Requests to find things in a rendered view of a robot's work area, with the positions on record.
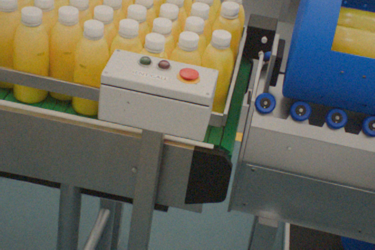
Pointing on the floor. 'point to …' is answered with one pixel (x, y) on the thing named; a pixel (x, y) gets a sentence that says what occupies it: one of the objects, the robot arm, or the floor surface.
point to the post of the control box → (145, 189)
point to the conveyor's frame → (103, 167)
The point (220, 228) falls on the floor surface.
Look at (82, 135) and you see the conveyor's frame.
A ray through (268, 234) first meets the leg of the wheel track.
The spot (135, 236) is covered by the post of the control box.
